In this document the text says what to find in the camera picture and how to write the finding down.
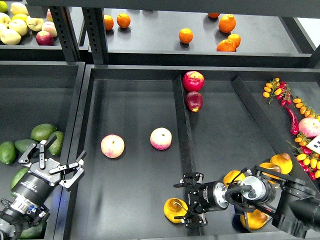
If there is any bright green avocado far left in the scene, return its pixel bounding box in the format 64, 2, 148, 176
0, 141, 18, 165

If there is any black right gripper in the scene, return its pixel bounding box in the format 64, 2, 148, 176
173, 172, 229, 228

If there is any pale yellow apple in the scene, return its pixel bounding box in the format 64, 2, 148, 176
0, 29, 22, 45
26, 16, 44, 32
8, 19, 28, 37

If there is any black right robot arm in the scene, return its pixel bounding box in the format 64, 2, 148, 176
174, 166, 320, 239

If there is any red chili pepper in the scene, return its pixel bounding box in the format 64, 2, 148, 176
284, 106, 299, 136

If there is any yellow pear behind arm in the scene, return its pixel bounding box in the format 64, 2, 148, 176
258, 162, 283, 181

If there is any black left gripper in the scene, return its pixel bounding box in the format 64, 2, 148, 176
11, 134, 87, 206

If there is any pale yellow apple front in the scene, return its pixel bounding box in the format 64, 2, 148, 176
0, 29, 22, 45

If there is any pale apple left edge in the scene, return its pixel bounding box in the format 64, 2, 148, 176
0, 23, 8, 35

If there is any avocado bottom left corner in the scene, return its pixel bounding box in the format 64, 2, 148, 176
19, 222, 47, 240

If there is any pale yellow apple right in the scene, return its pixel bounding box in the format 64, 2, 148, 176
26, 16, 44, 32

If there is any yellow pear beside divider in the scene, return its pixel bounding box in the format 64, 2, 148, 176
223, 170, 246, 187

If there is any pale yellow apple middle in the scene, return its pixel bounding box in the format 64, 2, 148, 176
8, 19, 28, 37

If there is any bright red apple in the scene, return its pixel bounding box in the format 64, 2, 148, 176
182, 71, 205, 92

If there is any black perforated post centre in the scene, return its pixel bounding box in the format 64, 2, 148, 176
81, 7, 109, 65

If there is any pale pink peach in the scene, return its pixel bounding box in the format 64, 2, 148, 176
41, 21, 58, 38

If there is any dark green avocado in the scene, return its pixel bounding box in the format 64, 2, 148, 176
10, 167, 29, 198

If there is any cherry tomato bunch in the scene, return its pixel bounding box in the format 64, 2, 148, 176
262, 77, 292, 107
287, 132, 320, 181

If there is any dark avocado in pile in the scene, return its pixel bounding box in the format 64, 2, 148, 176
14, 139, 39, 154

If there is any upper cherry tomato bunch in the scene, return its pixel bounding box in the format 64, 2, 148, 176
262, 77, 292, 107

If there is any black tray divider centre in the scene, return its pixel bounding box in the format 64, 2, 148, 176
173, 74, 205, 237

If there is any black upper left shelf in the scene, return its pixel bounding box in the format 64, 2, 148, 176
0, 6, 91, 62

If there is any red apple upper left shelf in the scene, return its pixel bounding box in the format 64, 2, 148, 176
35, 30, 54, 46

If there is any black perforated post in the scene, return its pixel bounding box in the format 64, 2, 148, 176
49, 6, 81, 62
81, 7, 109, 65

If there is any pink apple centre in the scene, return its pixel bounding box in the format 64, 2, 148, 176
150, 127, 172, 151

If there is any orange cherry tomato sprig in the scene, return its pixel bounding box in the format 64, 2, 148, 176
293, 97, 320, 121

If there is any black left tray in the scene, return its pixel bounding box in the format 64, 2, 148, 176
0, 60, 86, 240

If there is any black middle tray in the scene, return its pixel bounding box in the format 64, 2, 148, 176
54, 65, 320, 240

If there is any light green avocado top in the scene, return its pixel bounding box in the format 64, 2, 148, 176
30, 123, 58, 142

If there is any black perforated post left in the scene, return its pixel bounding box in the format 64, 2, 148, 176
49, 6, 81, 62

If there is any pink apple right tray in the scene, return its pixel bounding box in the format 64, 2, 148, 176
298, 117, 320, 138

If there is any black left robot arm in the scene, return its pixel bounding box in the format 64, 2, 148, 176
0, 134, 87, 240

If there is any green avocado by tray wall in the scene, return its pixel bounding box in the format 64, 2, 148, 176
48, 131, 65, 156

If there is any white label card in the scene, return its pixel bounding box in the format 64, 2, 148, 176
306, 135, 320, 154

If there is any lower cherry tomato bunch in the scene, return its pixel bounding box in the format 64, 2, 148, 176
287, 132, 320, 181

